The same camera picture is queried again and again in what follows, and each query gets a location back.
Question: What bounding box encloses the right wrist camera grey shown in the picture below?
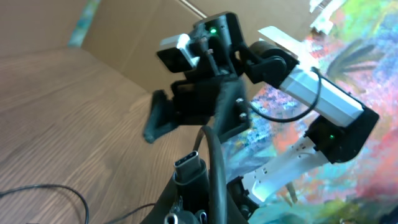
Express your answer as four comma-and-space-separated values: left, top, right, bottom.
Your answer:
157, 34, 200, 73

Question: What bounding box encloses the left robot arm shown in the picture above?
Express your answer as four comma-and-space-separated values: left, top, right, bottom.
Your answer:
143, 136, 328, 223

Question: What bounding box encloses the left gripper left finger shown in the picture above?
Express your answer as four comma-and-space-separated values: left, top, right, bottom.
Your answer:
141, 177, 183, 224

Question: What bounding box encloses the thin black cable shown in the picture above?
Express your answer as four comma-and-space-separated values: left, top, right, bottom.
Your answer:
0, 184, 156, 224

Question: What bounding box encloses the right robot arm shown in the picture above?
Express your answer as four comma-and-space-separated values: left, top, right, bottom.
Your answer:
143, 12, 379, 163

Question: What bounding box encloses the thick black USB cable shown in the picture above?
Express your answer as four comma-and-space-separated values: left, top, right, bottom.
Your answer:
164, 125, 228, 224

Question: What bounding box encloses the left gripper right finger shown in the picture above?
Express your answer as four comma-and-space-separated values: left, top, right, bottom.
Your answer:
227, 191, 249, 224

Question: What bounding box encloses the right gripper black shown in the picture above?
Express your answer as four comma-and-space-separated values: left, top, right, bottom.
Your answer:
142, 37, 251, 144

